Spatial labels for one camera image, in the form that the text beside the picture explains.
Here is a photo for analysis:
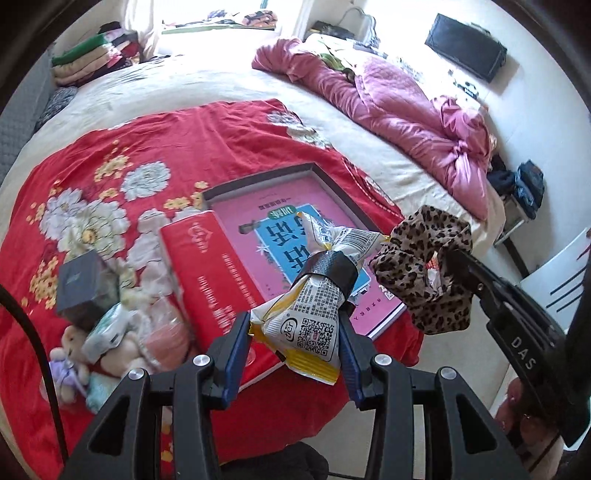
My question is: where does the blue clothes pile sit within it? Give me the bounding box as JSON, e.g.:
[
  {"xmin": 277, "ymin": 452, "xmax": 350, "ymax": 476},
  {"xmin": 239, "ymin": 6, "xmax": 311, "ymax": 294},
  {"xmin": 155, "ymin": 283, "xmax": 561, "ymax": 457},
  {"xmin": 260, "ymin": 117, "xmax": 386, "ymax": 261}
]
[{"xmin": 487, "ymin": 154, "xmax": 545, "ymax": 220}]

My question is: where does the plush bear purple dress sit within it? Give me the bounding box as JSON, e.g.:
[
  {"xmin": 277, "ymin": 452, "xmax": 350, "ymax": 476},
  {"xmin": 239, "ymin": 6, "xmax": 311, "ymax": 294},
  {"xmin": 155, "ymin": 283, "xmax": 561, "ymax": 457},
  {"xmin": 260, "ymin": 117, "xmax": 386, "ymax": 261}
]
[{"xmin": 49, "ymin": 325, "xmax": 90, "ymax": 406}]

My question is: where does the white chair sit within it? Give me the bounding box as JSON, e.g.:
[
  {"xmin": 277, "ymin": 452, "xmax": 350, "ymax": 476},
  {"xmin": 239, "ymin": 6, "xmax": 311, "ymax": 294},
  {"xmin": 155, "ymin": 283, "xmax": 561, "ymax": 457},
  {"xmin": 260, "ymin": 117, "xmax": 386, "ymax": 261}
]
[{"xmin": 520, "ymin": 229, "xmax": 590, "ymax": 332}]

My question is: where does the pink quilted comforter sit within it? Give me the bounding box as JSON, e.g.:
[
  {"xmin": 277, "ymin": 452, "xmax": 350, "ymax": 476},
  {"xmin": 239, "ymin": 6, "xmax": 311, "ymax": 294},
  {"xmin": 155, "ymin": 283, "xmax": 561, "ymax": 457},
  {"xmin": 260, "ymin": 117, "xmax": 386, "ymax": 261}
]
[{"xmin": 252, "ymin": 38, "xmax": 493, "ymax": 221}]

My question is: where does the leopard print scrunchie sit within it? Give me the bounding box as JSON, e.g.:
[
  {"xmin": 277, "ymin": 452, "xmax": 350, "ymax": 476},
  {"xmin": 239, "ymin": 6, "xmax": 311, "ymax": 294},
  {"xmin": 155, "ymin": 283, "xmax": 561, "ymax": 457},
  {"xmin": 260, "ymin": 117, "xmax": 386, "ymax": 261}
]
[{"xmin": 370, "ymin": 205, "xmax": 473, "ymax": 335}]

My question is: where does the black cable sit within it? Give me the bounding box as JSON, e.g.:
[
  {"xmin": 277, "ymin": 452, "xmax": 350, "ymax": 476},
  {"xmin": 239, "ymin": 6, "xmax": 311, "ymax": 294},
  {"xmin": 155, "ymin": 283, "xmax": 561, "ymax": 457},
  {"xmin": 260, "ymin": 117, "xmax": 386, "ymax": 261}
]
[{"xmin": 0, "ymin": 283, "xmax": 69, "ymax": 467}]

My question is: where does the stack of folded clothes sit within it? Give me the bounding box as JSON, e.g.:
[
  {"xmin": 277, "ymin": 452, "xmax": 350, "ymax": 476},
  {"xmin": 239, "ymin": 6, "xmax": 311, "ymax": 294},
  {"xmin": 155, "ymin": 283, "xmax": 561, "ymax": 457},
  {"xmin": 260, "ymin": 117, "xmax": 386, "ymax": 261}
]
[{"xmin": 51, "ymin": 21, "xmax": 143, "ymax": 87}]

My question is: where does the dark blue square box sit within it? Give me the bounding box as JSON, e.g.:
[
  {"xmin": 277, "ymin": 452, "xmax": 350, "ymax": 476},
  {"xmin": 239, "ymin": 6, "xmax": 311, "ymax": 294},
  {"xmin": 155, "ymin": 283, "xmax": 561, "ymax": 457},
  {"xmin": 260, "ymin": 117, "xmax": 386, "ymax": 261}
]
[{"xmin": 56, "ymin": 250, "xmax": 119, "ymax": 332}]

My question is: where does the black wall television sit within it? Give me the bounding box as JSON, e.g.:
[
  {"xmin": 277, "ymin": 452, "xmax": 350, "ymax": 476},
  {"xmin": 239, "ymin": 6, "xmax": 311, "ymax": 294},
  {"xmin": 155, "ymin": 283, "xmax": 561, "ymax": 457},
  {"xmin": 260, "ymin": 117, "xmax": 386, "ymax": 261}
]
[{"xmin": 425, "ymin": 14, "xmax": 507, "ymax": 83}]

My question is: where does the dark patterned pillow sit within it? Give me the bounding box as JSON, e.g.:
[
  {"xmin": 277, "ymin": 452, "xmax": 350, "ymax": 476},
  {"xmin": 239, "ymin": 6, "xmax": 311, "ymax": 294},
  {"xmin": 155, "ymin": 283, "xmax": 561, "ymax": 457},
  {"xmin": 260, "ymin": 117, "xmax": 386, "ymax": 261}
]
[{"xmin": 33, "ymin": 86, "xmax": 78, "ymax": 133}]

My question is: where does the plush bear pink dress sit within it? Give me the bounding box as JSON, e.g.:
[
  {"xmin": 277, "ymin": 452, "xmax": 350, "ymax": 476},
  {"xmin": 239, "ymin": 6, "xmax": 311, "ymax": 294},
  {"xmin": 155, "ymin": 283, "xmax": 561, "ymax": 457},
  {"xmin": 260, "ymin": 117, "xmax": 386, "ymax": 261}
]
[{"xmin": 99, "ymin": 332, "xmax": 152, "ymax": 378}]

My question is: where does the person's hand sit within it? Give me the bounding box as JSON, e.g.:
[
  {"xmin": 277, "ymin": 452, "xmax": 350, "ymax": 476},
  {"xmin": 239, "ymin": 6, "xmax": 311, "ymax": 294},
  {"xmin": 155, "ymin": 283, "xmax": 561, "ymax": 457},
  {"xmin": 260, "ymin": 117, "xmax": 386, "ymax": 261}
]
[{"xmin": 495, "ymin": 378, "xmax": 559, "ymax": 466}]

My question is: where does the grey quilted headboard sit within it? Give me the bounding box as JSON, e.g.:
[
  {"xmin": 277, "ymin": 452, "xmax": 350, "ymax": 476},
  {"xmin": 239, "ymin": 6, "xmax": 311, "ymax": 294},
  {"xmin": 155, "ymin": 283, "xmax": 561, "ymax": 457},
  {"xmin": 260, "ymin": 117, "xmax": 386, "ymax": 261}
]
[{"xmin": 0, "ymin": 49, "xmax": 54, "ymax": 181}]

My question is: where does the green ball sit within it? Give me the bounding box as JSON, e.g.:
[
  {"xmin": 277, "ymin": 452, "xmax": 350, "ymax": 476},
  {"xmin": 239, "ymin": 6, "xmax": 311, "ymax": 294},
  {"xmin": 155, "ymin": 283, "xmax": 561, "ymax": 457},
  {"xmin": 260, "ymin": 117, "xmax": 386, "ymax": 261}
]
[{"xmin": 85, "ymin": 372, "xmax": 120, "ymax": 414}]

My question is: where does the pink cloth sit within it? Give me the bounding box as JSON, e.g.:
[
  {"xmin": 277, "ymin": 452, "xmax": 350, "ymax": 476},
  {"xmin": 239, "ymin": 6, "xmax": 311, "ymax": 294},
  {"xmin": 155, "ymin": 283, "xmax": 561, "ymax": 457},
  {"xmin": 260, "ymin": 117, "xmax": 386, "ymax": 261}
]
[{"xmin": 140, "ymin": 297, "xmax": 192, "ymax": 372}]

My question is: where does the green white tissue pack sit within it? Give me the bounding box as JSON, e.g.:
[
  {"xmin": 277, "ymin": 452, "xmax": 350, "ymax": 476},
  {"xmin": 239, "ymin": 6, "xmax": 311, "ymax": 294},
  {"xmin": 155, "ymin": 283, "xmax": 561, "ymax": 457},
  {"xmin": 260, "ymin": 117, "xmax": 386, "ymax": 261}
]
[{"xmin": 82, "ymin": 303, "xmax": 133, "ymax": 364}]

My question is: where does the yellow white snack packet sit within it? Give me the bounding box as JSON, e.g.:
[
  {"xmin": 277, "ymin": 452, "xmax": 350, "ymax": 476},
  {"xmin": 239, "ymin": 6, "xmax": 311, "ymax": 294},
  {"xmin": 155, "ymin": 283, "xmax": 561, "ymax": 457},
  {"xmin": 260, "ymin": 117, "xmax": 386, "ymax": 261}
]
[{"xmin": 249, "ymin": 212, "xmax": 390, "ymax": 385}]

